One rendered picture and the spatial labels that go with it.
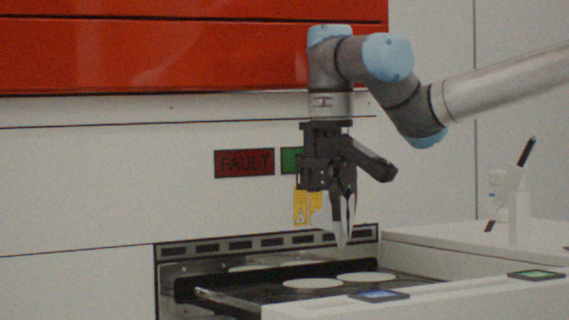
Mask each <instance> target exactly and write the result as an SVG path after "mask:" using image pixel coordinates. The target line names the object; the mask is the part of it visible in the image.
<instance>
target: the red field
mask: <svg viewBox="0 0 569 320"><path fill-rule="evenodd" d="M216 167H217V175H233V174H249V173H265V172H273V149H265V150H246V151H226V152H216Z"/></svg>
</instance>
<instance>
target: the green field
mask: <svg viewBox="0 0 569 320"><path fill-rule="evenodd" d="M300 156H304V148H285V149H284V172H295V159H296V158H299V157H300Z"/></svg>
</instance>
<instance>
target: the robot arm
mask: <svg viewBox="0 0 569 320"><path fill-rule="evenodd" d="M306 54H307V55H308V87H309V93H320V94H309V117H310V118H312V120H309V122H299V130H302V137H304V156H300V157H299V158H296V159H295V180H296V190H307V192H320V190H328V191H329V194H326V195H324V197H323V198H322V208H321V210H319V211H318V212H315V213H313V214H312V215H311V217H310V221H311V224H312V225H313V226H314V227H315V228H321V229H323V230H327V231H330V232H333V233H334V234H335V240H336V243H337V245H338V248H339V249H343V248H344V247H346V245H347V243H348V241H349V239H350V235H351V231H352V228H353V224H354V218H355V216H356V208H357V166H358V167H359V168H360V169H362V170H363V171H365V172H368V173H369V174H370V176H371V177H372V178H373V179H374V180H376V181H378V182H379V183H388V182H392V181H393V180H394V178H395V177H396V176H397V172H398V168H396V167H395V166H394V165H393V164H392V163H391V162H390V161H389V160H386V159H384V158H381V157H380V156H378V154H376V153H375V152H374V151H372V150H371V149H369V148H368V147H367V146H364V145H363V144H361V143H360V142H358V141H357V140H355V139H354V138H352V137H351V136H349V135H348V134H347V133H346V132H344V133H343V134H342V132H341V127H353V119H351V117H353V116H354V93H346V92H354V83H363V84H364V85H365V87H367V88H368V91H369V92H370V93H371V95H372V96H373V97H374V98H375V100H376V101H377V102H378V104H379V105H380V106H381V108H382V109H383V112H384V113H385V114H386V116H388V117H389V119H390V120H391V121H392V123H393V124H394V126H395V127H396V129H397V131H398V133H399V135H401V136H402V137H403V139H404V140H405V141H406V142H407V143H409V144H410V145H411V146H412V147H413V148H417V149H426V148H432V147H434V145H435V144H436V143H439V142H440V141H441V140H442V139H443V138H444V137H445V135H446V134H447V131H448V126H451V125H455V124H460V123H464V122H467V121H469V120H473V119H477V118H479V117H483V116H489V115H491V114H494V113H499V112H501V111H504V110H508V108H509V109H510V108H513V107H516V106H520V105H524V104H526V103H529V102H533V101H536V100H541V99H545V98H548V97H551V96H555V95H558V94H560V93H564V92H569V39H567V40H564V41H562V42H559V43H556V44H552V45H549V46H545V47H542V48H539V49H536V50H533V51H530V52H526V53H523V54H519V55H517V56H514V57H510V58H507V59H505V60H500V61H496V62H494V63H491V64H488V66H485V67H481V68H477V69H473V70H470V71H468V72H465V73H462V74H459V75H457V76H450V77H447V78H445V79H442V80H439V81H436V82H435V83H432V84H425V85H423V84H422V83H421V81H420V80H419V79H418V77H417V76H416V75H415V74H414V73H413V66H414V62H415V56H414V54H413V47H412V44H411V42H409V41H408V40H407V39H406V38H405V37H404V36H402V35H399V34H390V33H375V34H372V35H361V36H353V33H352V28H351V26H348V25H322V26H314V27H312V28H310V29H309V31H308V49H307V50H306ZM298 167H299V168H300V183H298Z"/></svg>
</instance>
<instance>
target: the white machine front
mask: <svg viewBox="0 0 569 320"><path fill-rule="evenodd" d="M346 93H354V116H353V117H351V119H353V127H341V132H342V134H343V133H344V132H346V133H347V134H348V135H349V136H351V137H352V138H354V139H355V140H357V141H358V142H360V143H361V144H363V145H364V146H367V147H368V148H369V149H371V150H372V151H374V152H375V153H376V154H378V124H377V101H376V100H375V98H374V97H373V96H372V95H371V93H370V92H369V91H358V90H354V92H346ZM309 94H320V93H309V92H231V93H177V94H125V95H72V96H20V97H0V320H158V319H157V312H156V278H155V265H156V264H157V263H166V262H174V261H175V260H193V259H202V258H211V257H221V256H231V255H240V254H250V253H259V252H277V251H287V250H296V249H307V248H316V247H326V246H335V245H337V244H321V245H312V246H302V247H293V248H284V249H274V250H264V251H254V252H236V253H226V254H216V255H207V256H197V257H188V258H178V259H169V260H156V246H158V245H168V244H187V243H197V242H208V241H218V240H228V239H229V238H239V237H249V236H270V235H280V234H291V233H300V232H311V231H321V230H323V229H321V228H315V227H314V226H313V225H310V216H309V192H308V225H306V226H294V225H293V186H296V180H295V172H284V149H285V148H304V137H302V130H299V122H309V120H312V118H310V117H309ZM265 149H273V172H265V173H249V174H233V175H217V167H216V152H226V151H246V150H265ZM372 226H376V240H369V241H359V242H349V243H347V244H361V243H371V242H374V243H379V182H378V181H376V180H374V179H373V178H372V177H371V176H370V174H369V173H368V172H365V171H363V170H362V169H360V168H359V167H358V166H357V208H356V216H355V218H354V224H353V228H361V227H372Z"/></svg>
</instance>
